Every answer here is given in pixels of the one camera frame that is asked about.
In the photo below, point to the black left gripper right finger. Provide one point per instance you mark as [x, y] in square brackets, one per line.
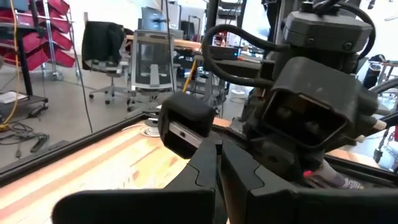
[311, 208]

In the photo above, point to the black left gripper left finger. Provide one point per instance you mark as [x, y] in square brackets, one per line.
[140, 208]

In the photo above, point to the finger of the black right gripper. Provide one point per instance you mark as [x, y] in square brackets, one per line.
[186, 109]

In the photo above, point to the grey mesh office chair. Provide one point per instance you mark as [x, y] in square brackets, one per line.
[152, 59]

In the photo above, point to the wooden top desk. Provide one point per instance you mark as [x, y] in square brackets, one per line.
[186, 44]

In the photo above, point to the black electronic box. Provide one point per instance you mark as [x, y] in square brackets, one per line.
[224, 53]

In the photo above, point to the light grey office chair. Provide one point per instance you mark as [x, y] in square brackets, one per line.
[109, 67]

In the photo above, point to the computer monitor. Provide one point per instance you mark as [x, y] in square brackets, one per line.
[155, 18]

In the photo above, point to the black jacket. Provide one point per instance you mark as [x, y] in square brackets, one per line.
[102, 43]

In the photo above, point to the black power strip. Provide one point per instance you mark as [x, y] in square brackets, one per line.
[38, 143]

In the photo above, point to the red storage bin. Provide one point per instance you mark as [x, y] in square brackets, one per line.
[59, 6]
[59, 40]
[62, 59]
[18, 18]

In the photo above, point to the metal shelf rack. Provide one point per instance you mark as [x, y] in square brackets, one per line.
[49, 37]

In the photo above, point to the black equipment cart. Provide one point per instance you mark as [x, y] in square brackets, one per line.
[25, 62]

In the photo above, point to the white paper sheet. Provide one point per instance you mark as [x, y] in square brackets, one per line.
[12, 97]

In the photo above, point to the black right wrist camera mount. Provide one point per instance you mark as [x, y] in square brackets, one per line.
[311, 77]

